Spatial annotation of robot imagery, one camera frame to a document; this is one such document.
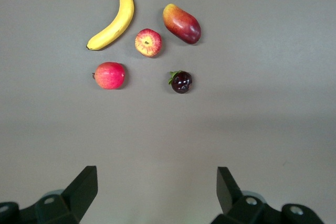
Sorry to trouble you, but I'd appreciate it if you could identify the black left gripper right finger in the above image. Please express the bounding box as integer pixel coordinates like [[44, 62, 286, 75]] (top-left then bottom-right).
[[209, 166, 325, 224]]

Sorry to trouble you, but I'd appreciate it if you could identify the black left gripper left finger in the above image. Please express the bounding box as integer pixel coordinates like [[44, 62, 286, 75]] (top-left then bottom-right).
[[0, 166, 99, 224]]

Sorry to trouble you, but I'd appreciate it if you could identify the red yellow striped apple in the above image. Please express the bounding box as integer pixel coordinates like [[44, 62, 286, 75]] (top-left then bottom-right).
[[134, 28, 163, 58]]

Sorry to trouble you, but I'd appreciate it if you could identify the yellow banana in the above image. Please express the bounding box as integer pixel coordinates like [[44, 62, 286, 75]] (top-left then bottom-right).
[[86, 0, 135, 51]]

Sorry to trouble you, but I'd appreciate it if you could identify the red pink round fruit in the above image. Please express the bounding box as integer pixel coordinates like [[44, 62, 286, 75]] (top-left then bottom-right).
[[91, 61, 126, 90]]

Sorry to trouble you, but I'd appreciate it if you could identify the dark purple plum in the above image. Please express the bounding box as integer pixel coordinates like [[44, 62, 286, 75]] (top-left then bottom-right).
[[168, 70, 193, 94]]

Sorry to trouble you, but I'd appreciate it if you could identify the red yellow mango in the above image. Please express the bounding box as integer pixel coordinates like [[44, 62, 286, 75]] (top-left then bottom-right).
[[162, 3, 202, 45]]

